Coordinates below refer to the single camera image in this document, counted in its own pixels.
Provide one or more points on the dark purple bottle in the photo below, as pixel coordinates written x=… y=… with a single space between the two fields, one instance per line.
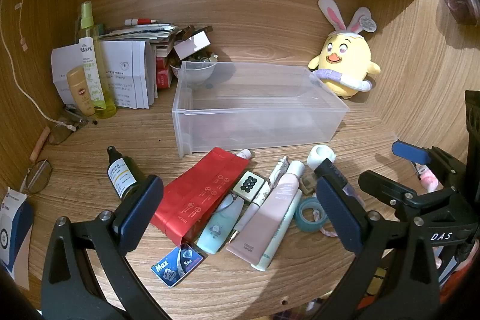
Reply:
x=347 y=188

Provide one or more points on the round eyeglasses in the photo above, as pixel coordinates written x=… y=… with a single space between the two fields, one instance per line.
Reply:
x=37 y=177

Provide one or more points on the blue card packet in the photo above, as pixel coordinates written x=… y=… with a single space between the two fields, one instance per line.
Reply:
x=176 y=265

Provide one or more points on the yellow-green spray bottle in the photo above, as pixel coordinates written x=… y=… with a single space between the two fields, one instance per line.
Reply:
x=108 y=106

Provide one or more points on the bowl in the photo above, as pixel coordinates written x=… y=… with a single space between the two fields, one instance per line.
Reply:
x=202 y=70

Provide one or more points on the yellow chick plush toy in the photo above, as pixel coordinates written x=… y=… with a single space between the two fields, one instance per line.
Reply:
x=348 y=57

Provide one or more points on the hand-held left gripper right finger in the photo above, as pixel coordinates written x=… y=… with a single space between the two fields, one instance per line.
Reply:
x=337 y=215

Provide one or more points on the folded white papers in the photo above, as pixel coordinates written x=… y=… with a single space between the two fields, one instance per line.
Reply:
x=123 y=72

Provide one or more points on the stack of books and papers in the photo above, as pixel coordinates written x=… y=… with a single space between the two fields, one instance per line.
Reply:
x=142 y=33

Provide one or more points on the red box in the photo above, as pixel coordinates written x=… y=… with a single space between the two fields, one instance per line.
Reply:
x=165 y=79
x=164 y=63

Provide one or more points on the white pen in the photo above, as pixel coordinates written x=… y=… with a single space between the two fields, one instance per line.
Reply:
x=277 y=170

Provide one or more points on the white green lotion tube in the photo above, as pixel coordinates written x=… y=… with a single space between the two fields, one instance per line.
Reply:
x=90 y=72

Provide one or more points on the mint green squeeze tube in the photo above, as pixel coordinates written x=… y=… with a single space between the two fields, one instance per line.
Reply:
x=221 y=226

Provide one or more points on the white round cap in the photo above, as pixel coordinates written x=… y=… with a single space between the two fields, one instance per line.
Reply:
x=326 y=154

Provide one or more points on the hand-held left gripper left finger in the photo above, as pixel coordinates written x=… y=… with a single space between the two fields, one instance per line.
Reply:
x=140 y=215

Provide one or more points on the pink small figure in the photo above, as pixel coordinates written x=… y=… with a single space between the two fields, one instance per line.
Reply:
x=429 y=181

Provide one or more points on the red white marker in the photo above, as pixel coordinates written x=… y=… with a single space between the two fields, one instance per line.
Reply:
x=140 y=21

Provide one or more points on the pale green white tube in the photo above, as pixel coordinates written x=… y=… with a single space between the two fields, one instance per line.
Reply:
x=279 y=241

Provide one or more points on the beige sunscreen bottle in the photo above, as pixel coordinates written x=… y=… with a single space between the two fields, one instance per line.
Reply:
x=79 y=91

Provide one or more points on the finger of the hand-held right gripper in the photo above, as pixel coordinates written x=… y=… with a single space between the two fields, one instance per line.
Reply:
x=382 y=188
x=410 y=152

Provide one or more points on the beige clip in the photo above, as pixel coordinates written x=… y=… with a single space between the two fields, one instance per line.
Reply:
x=308 y=185

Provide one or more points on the white card box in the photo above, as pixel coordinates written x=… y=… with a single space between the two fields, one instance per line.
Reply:
x=193 y=44

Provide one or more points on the clear plastic bin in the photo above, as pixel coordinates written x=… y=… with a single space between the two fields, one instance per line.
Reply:
x=262 y=110

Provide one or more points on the dark dropper bottle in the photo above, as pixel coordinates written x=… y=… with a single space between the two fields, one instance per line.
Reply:
x=120 y=177

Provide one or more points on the blue white carton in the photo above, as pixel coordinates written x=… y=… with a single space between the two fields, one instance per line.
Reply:
x=15 y=230

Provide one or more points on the eyeglasses with white tag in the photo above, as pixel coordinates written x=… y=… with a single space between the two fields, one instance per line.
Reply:
x=58 y=134

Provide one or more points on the teal tape roll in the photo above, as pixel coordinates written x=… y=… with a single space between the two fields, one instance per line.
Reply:
x=300 y=218

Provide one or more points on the white box with black dots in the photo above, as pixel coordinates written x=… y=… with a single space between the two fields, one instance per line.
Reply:
x=249 y=185

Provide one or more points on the brown hair clip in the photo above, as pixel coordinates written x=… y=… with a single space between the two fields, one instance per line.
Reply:
x=187 y=31

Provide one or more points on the wooden stick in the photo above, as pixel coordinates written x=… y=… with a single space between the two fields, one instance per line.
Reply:
x=40 y=144

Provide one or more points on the red foil pouch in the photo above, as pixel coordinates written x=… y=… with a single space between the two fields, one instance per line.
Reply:
x=198 y=192

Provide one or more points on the pink cosmetic tube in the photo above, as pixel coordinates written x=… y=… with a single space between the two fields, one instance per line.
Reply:
x=270 y=215

